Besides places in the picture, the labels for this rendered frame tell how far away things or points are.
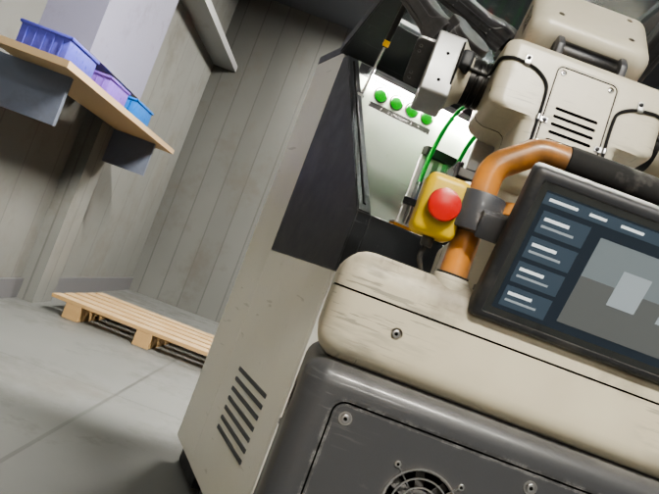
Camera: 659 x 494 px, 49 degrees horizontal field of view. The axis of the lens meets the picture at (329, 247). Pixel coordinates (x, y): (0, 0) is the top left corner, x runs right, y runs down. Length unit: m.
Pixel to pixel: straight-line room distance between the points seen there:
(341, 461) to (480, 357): 0.18
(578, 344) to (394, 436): 0.22
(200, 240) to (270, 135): 1.22
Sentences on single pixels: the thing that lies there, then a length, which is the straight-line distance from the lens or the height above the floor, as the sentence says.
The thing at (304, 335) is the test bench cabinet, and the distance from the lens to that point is 1.77.
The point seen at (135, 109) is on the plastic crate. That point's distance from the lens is 4.21.
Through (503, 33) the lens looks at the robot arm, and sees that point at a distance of 1.79.
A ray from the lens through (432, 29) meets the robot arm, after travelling 1.44.
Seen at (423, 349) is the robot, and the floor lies 0.73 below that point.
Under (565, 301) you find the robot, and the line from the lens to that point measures 0.78.
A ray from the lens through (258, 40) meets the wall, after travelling 7.30.
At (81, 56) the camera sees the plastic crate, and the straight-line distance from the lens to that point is 3.36.
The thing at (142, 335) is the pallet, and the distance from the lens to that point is 4.39.
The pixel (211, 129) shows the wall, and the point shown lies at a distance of 7.13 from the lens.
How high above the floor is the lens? 0.77
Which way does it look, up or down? 2 degrees up
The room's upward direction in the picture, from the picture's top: 21 degrees clockwise
